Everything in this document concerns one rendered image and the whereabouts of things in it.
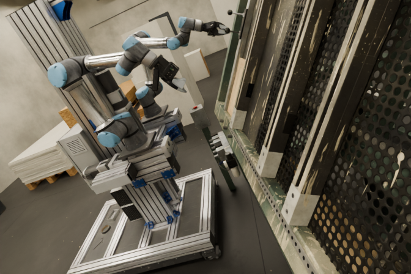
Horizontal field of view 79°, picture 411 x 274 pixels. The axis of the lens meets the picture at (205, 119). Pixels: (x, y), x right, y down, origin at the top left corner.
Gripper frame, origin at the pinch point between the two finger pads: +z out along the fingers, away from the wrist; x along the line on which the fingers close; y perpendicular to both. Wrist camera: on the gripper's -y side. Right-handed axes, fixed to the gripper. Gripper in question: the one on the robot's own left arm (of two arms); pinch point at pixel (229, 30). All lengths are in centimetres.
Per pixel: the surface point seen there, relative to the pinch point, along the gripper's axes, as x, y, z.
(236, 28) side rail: -10.7, 19.4, 10.6
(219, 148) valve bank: 82, 0, 4
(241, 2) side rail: -28.2, 13.0, 9.5
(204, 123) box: 66, 41, -1
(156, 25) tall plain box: -67, 211, -59
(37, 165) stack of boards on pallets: 179, 312, -232
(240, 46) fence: 8.5, 0.9, 9.8
